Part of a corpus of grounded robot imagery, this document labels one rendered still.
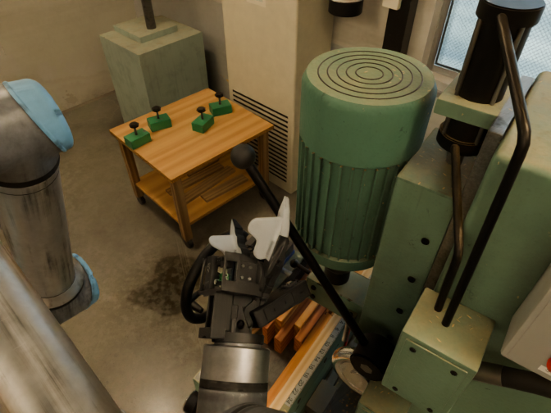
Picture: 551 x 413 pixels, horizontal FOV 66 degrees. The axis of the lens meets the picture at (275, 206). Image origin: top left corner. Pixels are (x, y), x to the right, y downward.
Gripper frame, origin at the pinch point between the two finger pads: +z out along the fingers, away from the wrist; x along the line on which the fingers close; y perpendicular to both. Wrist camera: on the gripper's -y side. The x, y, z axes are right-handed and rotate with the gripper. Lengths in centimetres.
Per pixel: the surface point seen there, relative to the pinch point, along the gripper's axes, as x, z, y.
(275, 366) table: 25.4, -23.4, -22.2
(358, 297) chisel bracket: 6.5, -9.7, -27.4
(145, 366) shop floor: 139, -30, -33
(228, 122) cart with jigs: 129, 94, -53
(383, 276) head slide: -7.9, -8.5, -18.3
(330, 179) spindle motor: -11.9, 2.3, -3.5
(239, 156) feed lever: -7.4, 3.2, 8.7
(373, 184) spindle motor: -16.1, 1.3, -7.4
